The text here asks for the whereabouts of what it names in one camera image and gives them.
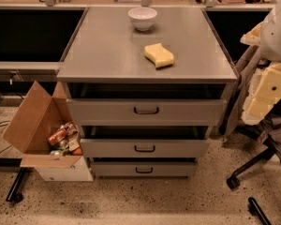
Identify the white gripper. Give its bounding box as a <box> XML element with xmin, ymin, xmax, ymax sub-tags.
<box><xmin>241</xmin><ymin>22</ymin><xmax>281</xmax><ymax>125</ymax></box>

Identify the yellow sponge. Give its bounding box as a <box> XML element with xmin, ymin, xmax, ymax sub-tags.
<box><xmin>144</xmin><ymin>43</ymin><xmax>174</xmax><ymax>68</ymax></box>

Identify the grey drawer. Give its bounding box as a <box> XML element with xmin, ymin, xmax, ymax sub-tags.
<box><xmin>67</xmin><ymin>98</ymin><xmax>226</xmax><ymax>126</ymax></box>
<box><xmin>91</xmin><ymin>162</ymin><xmax>198</xmax><ymax>177</ymax></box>
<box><xmin>81</xmin><ymin>139</ymin><xmax>209</xmax><ymax>158</ymax></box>

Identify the grey drawer cabinet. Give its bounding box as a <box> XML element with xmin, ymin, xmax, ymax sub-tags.
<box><xmin>57</xmin><ymin>7</ymin><xmax>236</xmax><ymax>166</ymax></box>

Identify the brown cardboard box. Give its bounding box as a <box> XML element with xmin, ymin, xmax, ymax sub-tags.
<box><xmin>2</xmin><ymin>81</ymin><xmax>81</xmax><ymax>168</ymax></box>

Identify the long grey workbench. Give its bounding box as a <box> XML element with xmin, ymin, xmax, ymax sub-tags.
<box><xmin>0</xmin><ymin>0</ymin><xmax>281</xmax><ymax>83</ymax></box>

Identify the black table leg foot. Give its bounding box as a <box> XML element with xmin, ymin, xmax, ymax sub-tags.
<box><xmin>6</xmin><ymin>168</ymin><xmax>29</xmax><ymax>203</ymax></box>

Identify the grey top drawer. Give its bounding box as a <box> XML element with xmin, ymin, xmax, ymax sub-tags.
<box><xmin>67</xmin><ymin>98</ymin><xmax>226</xmax><ymax>126</ymax></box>

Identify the grey middle drawer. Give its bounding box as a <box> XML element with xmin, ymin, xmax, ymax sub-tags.
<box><xmin>81</xmin><ymin>139</ymin><xmax>209</xmax><ymax>158</ymax></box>

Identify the black office chair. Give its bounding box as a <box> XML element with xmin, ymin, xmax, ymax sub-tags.
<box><xmin>226</xmin><ymin>126</ymin><xmax>276</xmax><ymax>190</ymax></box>

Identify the white ceramic bowl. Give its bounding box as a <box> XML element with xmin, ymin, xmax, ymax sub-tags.
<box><xmin>128</xmin><ymin>7</ymin><xmax>157</xmax><ymax>31</ymax></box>

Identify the grey bottom drawer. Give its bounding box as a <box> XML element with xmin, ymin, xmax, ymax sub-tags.
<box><xmin>91</xmin><ymin>162</ymin><xmax>198</xmax><ymax>177</ymax></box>

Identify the silver can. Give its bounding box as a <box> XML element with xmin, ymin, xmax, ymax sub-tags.
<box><xmin>58</xmin><ymin>139</ymin><xmax>68</xmax><ymax>149</ymax></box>

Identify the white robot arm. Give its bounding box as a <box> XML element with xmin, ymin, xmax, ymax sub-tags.
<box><xmin>241</xmin><ymin>0</ymin><xmax>281</xmax><ymax>125</ymax></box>

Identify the red soda can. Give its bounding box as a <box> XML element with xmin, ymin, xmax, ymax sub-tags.
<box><xmin>47</xmin><ymin>128</ymin><xmax>67</xmax><ymax>145</ymax></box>

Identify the grey jacket on chair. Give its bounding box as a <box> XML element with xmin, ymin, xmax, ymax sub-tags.
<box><xmin>219</xmin><ymin>46</ymin><xmax>261</xmax><ymax>136</ymax></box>

